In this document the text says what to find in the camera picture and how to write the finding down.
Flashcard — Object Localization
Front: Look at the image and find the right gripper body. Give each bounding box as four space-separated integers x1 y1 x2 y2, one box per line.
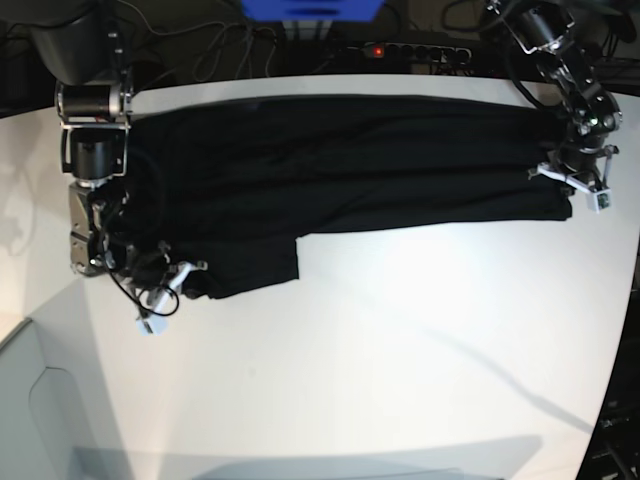
107 242 208 318

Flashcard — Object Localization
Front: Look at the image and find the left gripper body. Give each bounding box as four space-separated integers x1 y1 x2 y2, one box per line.
527 144 620 194

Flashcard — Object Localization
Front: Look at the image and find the white power strip red switch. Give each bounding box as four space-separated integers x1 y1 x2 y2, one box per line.
363 43 473 65

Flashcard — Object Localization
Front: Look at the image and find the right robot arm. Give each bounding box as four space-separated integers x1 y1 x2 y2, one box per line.
27 1 135 278

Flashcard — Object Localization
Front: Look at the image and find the black T-shirt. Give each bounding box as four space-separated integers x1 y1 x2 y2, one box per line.
113 96 572 299

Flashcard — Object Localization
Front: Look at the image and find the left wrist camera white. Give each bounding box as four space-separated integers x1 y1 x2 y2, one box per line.
587 189 612 213

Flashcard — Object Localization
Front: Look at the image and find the blue box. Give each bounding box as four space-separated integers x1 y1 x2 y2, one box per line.
241 0 384 22

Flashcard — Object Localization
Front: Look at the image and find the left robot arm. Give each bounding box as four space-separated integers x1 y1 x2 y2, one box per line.
486 1 623 202

